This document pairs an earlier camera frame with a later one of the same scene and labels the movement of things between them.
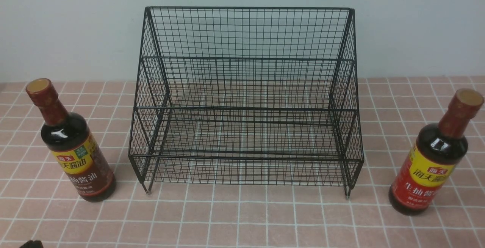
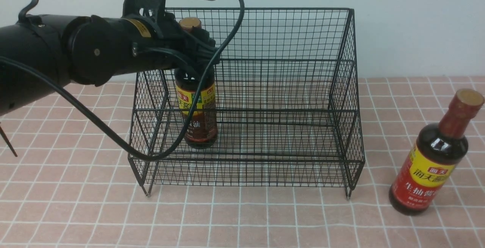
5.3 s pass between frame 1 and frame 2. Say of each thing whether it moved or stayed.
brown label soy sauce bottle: moved
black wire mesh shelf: stayed
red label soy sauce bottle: stayed
